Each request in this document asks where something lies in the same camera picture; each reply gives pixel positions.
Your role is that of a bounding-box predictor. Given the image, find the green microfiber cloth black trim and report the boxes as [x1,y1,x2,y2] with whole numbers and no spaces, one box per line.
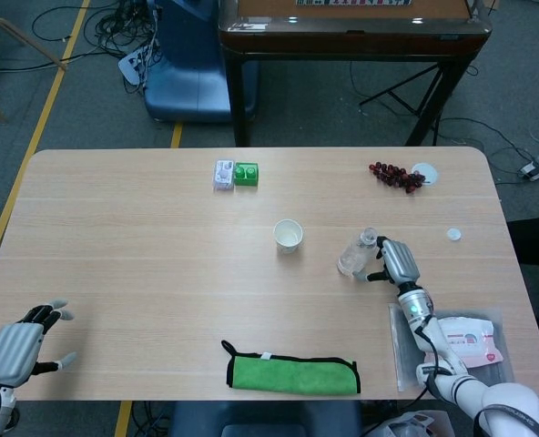
[220,339,361,395]

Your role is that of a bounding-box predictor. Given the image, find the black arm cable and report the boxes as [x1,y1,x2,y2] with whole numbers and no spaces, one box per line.
[364,313,455,437]

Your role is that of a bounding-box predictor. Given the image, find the bunch of red grapes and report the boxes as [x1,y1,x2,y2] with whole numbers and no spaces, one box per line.
[368,161,426,195]

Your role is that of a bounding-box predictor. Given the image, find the brown mahjong table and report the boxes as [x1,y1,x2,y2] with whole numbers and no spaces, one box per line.
[218,0,493,147]

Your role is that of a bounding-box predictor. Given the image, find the white paper cup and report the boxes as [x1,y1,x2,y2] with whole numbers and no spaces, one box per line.
[272,218,304,255]

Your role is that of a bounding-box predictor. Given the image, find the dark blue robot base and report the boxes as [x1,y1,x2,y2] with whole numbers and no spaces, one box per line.
[168,400,364,437]

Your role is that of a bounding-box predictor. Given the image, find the white chair wooden legs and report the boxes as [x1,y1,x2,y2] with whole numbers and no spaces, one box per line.
[0,15,68,123]

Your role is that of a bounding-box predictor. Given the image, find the clear plastic bottle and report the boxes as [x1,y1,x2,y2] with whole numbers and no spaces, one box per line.
[337,227,380,279]

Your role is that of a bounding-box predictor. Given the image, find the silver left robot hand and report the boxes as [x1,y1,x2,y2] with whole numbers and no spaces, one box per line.
[0,299,77,388]

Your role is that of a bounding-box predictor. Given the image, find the pink white wet wipes pack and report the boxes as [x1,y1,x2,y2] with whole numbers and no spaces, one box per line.
[432,317,503,369]

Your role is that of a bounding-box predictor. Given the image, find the blue machine base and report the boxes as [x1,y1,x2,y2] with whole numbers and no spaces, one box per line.
[144,0,259,125]

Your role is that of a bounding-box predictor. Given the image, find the black tripod stand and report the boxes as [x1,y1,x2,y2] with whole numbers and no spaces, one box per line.
[359,63,451,120]

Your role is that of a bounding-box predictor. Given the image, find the green toy building brick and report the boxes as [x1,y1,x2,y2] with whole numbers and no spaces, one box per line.
[233,162,260,187]

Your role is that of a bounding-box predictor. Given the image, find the white power strip with plugs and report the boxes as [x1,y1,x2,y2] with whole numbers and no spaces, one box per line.
[117,47,156,86]

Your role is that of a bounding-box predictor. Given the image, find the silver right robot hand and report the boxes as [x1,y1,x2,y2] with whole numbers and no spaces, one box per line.
[351,235,422,286]

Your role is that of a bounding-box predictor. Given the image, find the black floor cable bundle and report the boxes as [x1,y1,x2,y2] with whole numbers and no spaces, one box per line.
[31,0,161,95]

